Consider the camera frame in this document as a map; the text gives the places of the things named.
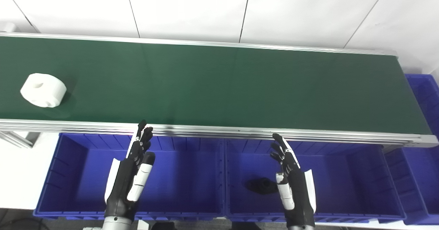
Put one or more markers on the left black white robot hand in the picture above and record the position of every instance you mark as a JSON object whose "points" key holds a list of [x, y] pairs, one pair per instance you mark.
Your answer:
{"points": [[123, 182]]}

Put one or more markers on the aluminium conveyor leg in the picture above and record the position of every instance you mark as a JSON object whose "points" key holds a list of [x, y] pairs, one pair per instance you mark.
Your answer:
{"points": [[15, 139]]}

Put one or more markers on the black plastic part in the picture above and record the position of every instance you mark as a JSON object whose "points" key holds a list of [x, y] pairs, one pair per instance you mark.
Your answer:
{"points": [[261, 186]]}

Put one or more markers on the white cylindrical plastic part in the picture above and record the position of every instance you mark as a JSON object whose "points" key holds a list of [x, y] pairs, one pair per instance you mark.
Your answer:
{"points": [[44, 91]]}

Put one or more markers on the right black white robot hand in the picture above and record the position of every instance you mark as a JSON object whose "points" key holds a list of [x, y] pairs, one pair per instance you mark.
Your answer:
{"points": [[298, 192]]}

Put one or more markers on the blue plastic bin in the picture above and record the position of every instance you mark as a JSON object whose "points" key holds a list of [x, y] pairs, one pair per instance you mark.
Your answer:
{"points": [[349, 182], [181, 182], [422, 175]]}

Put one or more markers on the green conveyor belt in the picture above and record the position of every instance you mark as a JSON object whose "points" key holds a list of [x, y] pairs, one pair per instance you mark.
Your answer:
{"points": [[219, 131], [219, 86]]}

